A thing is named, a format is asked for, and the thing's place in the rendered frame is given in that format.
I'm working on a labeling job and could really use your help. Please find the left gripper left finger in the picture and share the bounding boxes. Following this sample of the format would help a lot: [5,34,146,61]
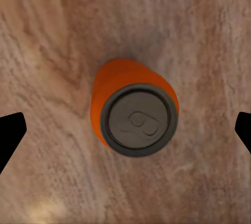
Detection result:
[0,112,27,174]

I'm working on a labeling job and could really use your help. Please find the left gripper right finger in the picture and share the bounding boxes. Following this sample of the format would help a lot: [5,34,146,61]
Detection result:
[235,112,251,153]

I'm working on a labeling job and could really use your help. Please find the can of soda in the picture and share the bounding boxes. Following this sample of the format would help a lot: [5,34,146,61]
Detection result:
[90,59,179,158]

